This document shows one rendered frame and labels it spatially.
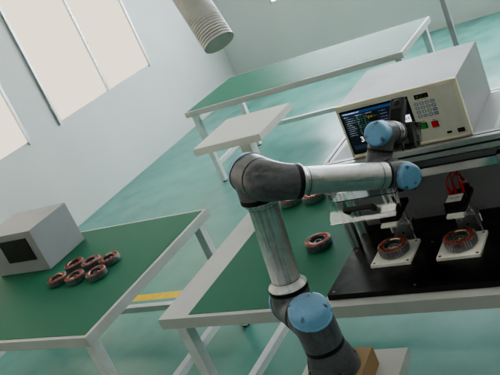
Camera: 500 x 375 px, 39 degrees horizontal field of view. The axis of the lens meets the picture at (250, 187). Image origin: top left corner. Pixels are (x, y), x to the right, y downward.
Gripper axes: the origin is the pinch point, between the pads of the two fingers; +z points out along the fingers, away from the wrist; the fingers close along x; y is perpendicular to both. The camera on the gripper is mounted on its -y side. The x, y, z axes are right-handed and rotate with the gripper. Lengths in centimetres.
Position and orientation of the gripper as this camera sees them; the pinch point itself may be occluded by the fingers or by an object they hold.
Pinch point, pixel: (416, 126)
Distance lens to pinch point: 237.5
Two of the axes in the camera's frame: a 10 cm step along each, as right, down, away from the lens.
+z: 5.5, -0.7, 8.3
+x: 8.2, -1.6, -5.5
